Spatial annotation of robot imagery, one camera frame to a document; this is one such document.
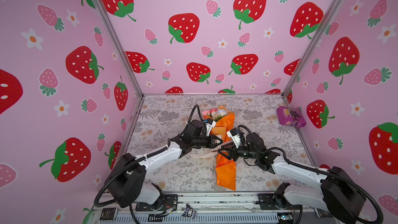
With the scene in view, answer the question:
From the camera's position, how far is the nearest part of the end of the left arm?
627 millimetres

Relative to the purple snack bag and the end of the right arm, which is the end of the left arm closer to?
the end of the right arm

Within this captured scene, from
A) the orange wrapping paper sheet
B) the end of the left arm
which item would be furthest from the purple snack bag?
the end of the left arm
